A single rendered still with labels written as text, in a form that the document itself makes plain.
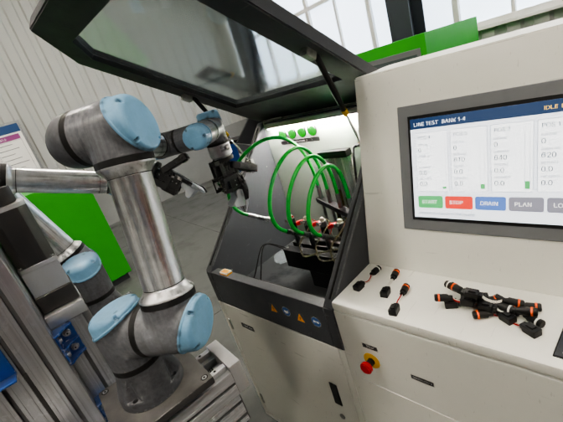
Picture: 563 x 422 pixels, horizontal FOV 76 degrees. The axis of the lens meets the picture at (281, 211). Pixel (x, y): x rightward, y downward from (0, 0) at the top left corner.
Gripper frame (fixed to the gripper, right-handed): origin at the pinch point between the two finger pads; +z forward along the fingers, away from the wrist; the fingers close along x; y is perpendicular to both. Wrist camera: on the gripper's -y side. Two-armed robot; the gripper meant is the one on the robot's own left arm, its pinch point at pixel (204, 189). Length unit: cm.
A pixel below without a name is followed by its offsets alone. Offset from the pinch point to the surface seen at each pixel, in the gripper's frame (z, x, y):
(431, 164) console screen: 54, 49, -37
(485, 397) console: 83, 69, 8
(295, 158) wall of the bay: 28.4, -24.5, -30.2
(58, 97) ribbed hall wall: -339, -541, 12
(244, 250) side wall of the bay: 27.1, -23.4, 18.7
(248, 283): 31.2, 8.0, 23.7
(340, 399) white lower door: 77, 24, 43
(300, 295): 46, 28, 15
